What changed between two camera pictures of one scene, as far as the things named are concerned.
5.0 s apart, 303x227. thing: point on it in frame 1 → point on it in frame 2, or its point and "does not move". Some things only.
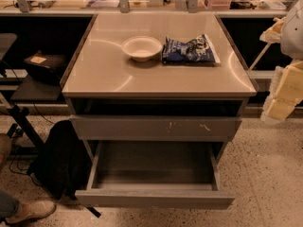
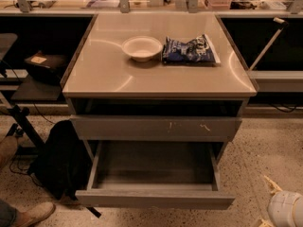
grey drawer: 156,173 does not move
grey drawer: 157,128 does not move
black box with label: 47,67 does not move
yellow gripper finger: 273,35 → 274,187
